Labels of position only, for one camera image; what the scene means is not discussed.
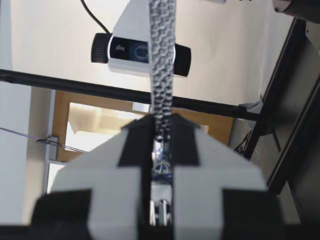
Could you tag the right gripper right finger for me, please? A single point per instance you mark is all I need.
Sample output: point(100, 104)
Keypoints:
point(215, 180)

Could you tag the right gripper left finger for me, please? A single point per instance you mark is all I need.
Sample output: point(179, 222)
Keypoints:
point(105, 175)

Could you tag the fixed camera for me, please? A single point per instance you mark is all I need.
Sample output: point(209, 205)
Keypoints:
point(120, 51)

